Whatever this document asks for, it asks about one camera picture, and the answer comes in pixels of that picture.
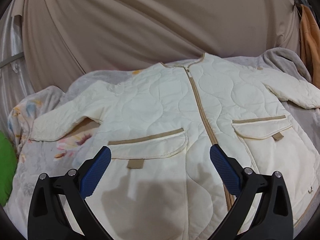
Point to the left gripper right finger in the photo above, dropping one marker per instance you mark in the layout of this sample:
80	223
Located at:
273	218

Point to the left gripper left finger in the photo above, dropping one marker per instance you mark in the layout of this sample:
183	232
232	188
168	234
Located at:
47	218

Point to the cream quilted jacket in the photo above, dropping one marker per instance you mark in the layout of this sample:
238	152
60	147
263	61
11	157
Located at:
180	139

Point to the green pillow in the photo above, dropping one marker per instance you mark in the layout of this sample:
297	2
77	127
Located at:
8	165

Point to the grey floral blanket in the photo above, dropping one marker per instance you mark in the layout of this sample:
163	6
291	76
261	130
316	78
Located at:
42	139

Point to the silver satin curtain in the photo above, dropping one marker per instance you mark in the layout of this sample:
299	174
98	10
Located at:
15	82

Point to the orange hanging garment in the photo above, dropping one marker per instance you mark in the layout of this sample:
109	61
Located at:
309	44

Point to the beige curtain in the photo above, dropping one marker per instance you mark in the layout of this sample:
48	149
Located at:
65	39

